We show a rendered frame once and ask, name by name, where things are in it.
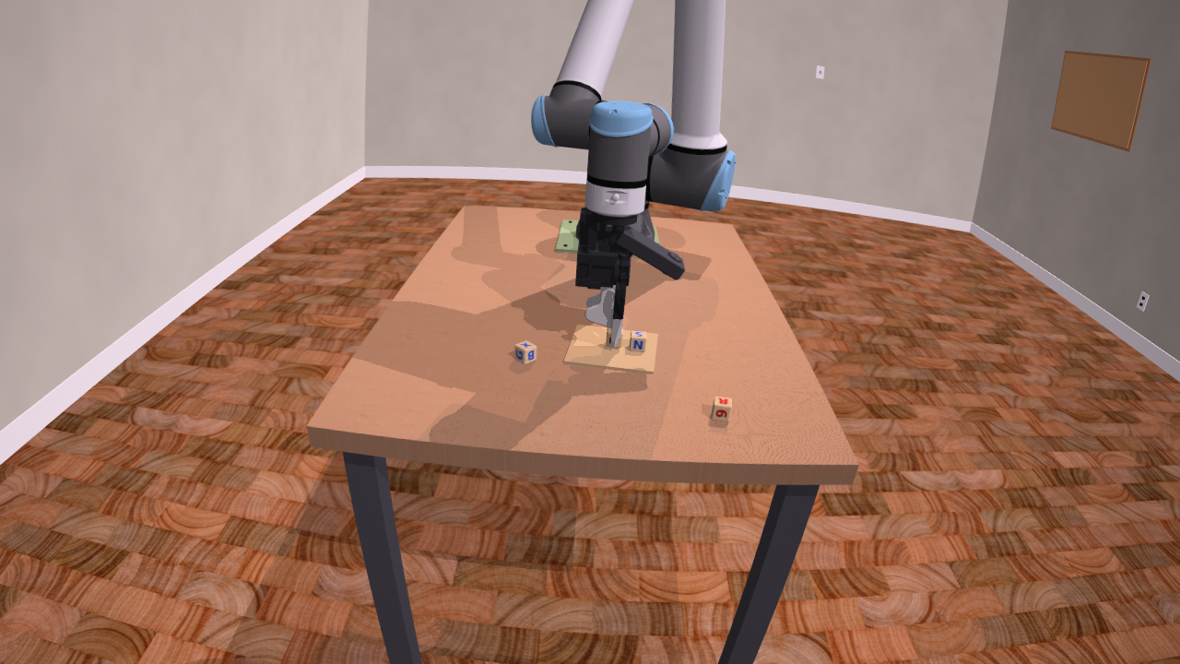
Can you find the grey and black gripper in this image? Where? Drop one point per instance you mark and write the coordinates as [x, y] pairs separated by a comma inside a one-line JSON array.
[[597, 258]]

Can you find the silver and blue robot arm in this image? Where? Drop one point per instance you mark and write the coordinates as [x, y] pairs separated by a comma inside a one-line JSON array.
[[691, 169]]

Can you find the tan flat mat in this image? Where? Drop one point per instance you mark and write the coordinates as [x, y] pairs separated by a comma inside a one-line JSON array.
[[588, 348]]

